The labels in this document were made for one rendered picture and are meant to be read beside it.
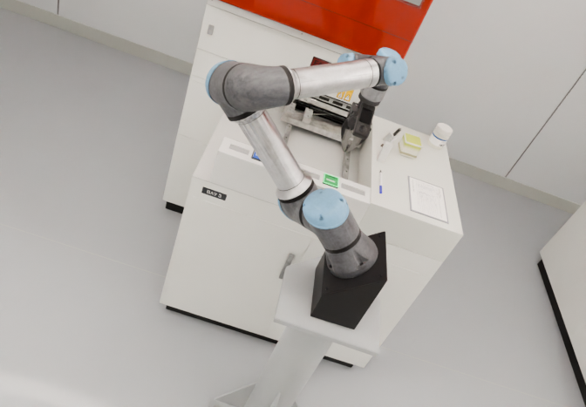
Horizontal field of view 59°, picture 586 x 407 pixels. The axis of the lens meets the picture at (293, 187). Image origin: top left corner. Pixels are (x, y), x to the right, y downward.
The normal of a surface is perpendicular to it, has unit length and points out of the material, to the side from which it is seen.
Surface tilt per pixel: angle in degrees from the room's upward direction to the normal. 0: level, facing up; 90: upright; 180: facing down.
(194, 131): 90
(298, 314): 0
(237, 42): 90
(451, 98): 90
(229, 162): 90
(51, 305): 0
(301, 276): 0
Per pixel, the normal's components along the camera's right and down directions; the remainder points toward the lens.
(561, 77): -0.13, 0.59
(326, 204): -0.36, -0.71
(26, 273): 0.31, -0.74
